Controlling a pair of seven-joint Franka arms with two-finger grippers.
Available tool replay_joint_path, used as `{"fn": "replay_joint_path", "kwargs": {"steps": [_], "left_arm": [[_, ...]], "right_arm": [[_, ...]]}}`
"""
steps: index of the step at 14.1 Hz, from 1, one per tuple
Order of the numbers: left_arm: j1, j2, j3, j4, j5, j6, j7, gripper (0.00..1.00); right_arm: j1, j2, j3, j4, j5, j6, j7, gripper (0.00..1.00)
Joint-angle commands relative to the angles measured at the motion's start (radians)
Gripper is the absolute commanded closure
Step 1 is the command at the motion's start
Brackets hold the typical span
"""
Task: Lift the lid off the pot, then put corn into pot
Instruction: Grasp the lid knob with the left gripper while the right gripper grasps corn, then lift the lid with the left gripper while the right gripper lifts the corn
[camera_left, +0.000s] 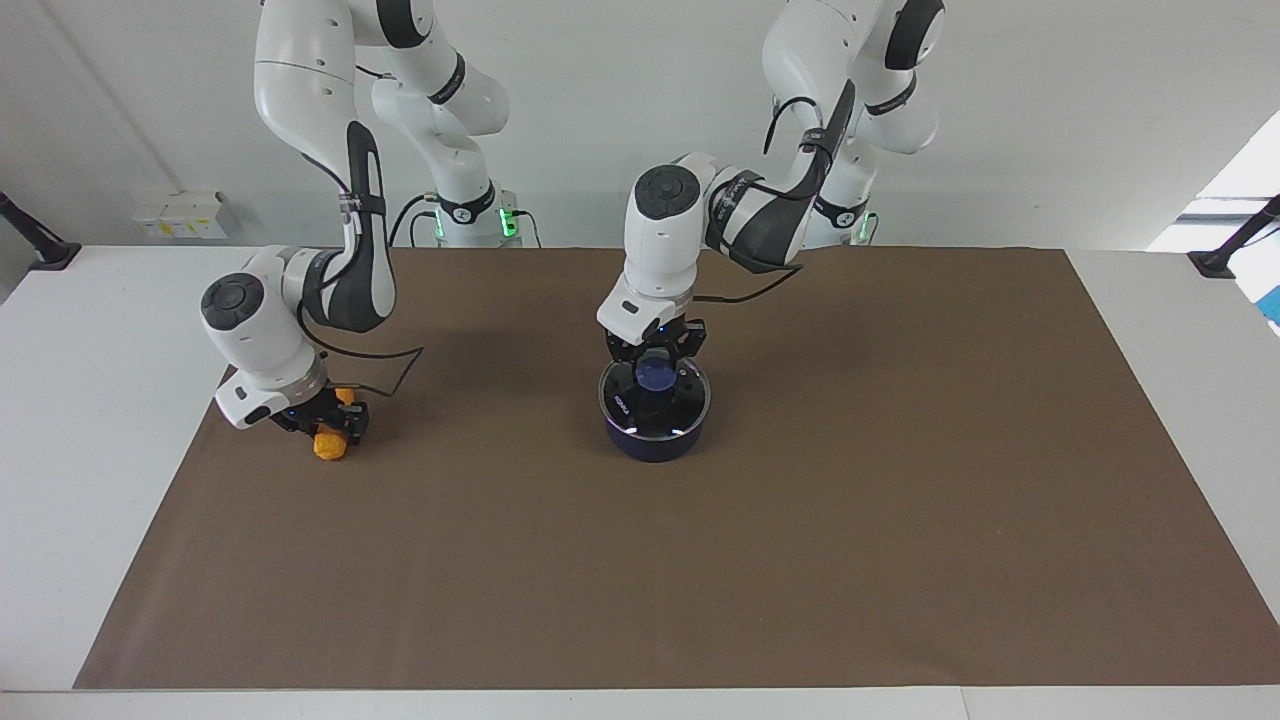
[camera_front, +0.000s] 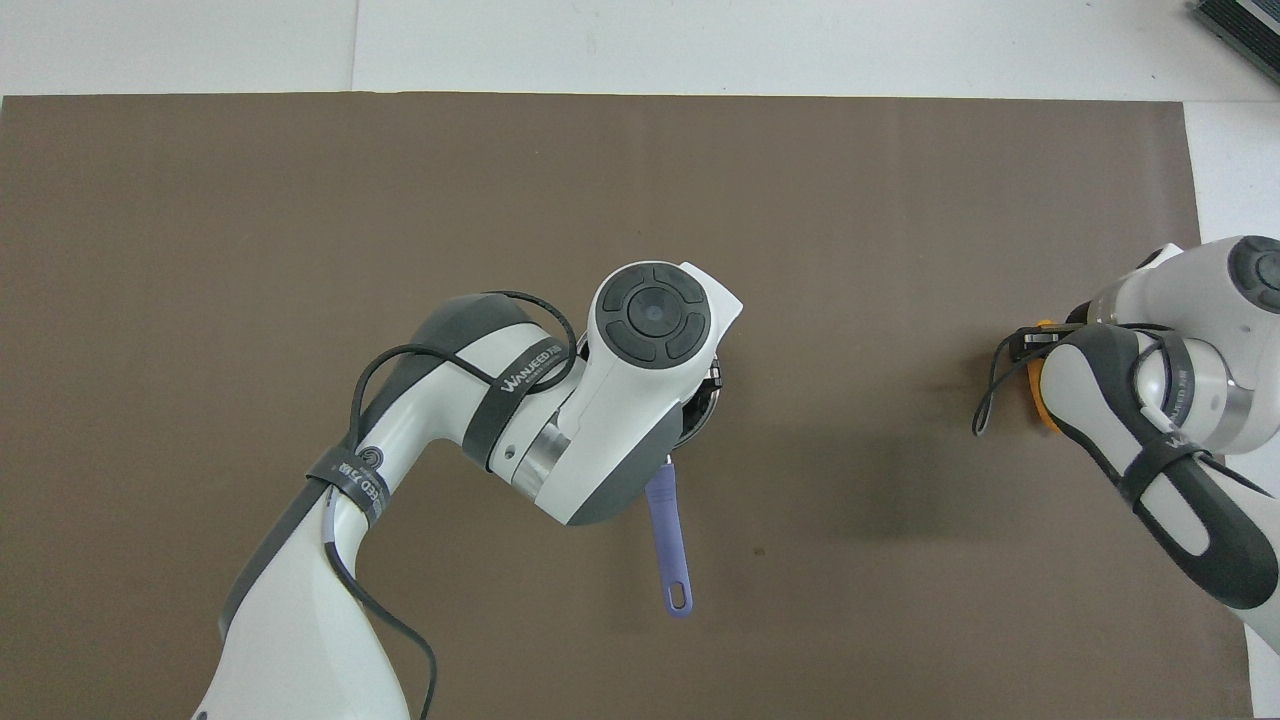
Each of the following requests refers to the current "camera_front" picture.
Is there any yellow corn cob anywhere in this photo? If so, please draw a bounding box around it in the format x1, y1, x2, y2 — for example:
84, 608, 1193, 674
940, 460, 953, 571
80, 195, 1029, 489
1027, 319, 1065, 435

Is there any dark grey ribbed device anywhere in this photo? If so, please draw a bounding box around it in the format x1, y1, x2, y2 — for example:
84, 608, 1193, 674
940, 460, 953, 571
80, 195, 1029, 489
1188, 0, 1280, 87

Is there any brown table mat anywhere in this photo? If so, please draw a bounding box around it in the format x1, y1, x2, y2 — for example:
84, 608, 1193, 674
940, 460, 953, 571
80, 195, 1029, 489
0, 92, 1257, 720

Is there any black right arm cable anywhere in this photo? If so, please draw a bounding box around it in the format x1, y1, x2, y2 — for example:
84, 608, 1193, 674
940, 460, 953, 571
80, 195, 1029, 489
971, 322, 1277, 497

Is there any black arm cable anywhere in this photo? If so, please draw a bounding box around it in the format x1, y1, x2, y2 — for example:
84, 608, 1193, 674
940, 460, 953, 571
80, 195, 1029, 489
971, 322, 1277, 497
320, 289, 584, 720

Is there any dark blue handled pot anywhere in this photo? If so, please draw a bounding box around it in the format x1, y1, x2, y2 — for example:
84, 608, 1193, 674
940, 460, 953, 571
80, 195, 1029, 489
645, 380, 724, 619

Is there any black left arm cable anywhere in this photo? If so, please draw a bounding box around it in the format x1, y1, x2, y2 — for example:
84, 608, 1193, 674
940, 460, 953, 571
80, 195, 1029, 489
320, 289, 584, 720

